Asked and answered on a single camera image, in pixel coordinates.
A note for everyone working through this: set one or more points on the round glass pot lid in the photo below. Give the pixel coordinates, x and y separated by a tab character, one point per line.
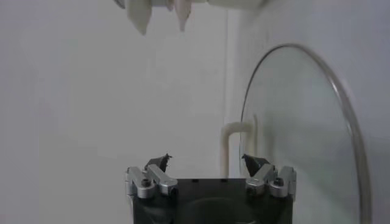
304	137

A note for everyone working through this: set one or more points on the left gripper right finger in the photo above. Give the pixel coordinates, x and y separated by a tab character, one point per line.
262	179

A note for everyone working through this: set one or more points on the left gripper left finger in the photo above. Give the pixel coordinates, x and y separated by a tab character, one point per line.
161	181

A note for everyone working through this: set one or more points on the stainless steel steamer pot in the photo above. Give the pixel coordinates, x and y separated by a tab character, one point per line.
138	15

